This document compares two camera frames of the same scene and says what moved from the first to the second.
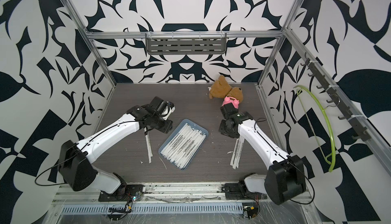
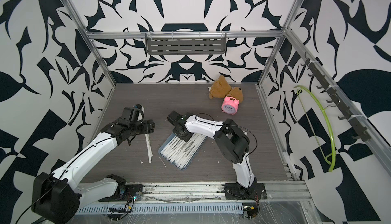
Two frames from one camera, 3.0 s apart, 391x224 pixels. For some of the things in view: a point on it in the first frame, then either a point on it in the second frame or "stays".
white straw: (183, 148) stays
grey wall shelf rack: (186, 43) stays
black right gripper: (221, 129) → (184, 138)
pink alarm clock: (227, 100) stays
